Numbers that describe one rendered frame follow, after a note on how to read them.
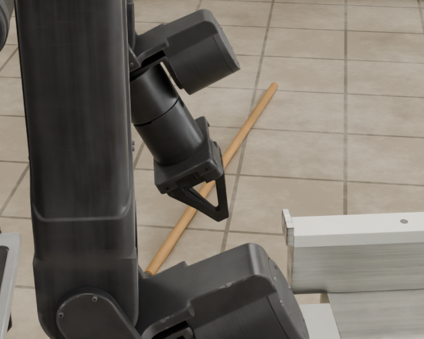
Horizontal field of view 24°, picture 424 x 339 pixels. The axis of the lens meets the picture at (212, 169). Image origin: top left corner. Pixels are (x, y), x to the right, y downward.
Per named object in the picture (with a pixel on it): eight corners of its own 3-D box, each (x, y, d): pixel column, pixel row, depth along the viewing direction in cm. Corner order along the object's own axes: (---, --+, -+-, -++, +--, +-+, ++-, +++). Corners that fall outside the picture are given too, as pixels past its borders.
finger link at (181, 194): (246, 183, 112) (208, 119, 107) (253, 216, 105) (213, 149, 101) (194, 209, 113) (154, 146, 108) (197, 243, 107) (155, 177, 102)
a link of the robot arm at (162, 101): (102, 63, 101) (101, 85, 96) (160, 32, 100) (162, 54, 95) (135, 116, 104) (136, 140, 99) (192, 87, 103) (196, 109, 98)
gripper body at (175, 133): (212, 127, 108) (180, 73, 105) (219, 172, 99) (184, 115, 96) (160, 153, 109) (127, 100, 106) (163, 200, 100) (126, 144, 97)
